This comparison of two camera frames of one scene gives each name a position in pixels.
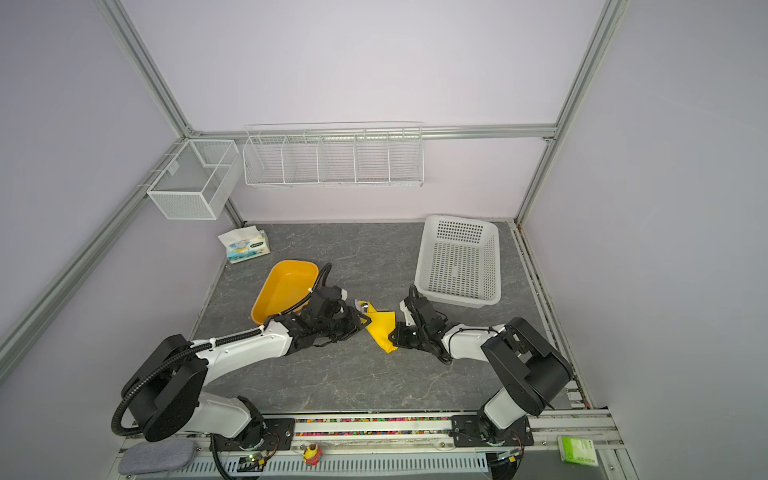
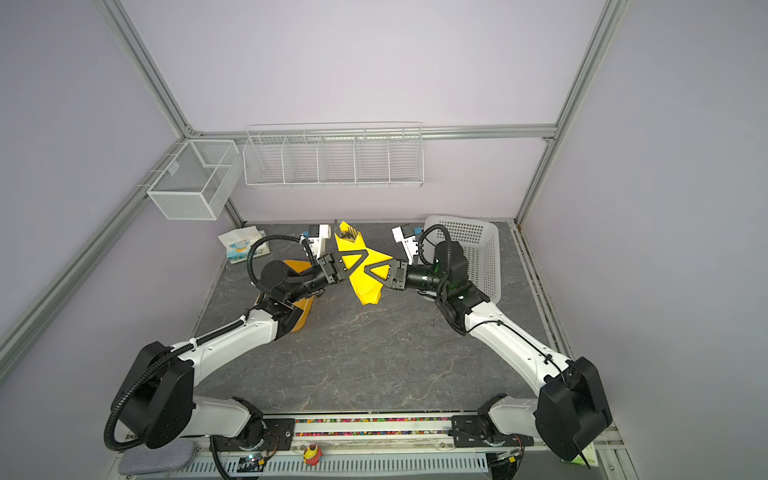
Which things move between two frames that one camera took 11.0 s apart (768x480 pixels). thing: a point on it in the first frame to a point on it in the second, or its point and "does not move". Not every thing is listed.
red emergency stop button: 312,454 does not move
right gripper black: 399,340 to 388,283
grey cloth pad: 156,456 does not move
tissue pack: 245,243 does not move
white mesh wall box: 195,183 does not move
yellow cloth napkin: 382,325 to 367,284
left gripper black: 354,324 to 332,269
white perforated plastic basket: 458,261 does not move
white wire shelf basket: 345,154 does not move
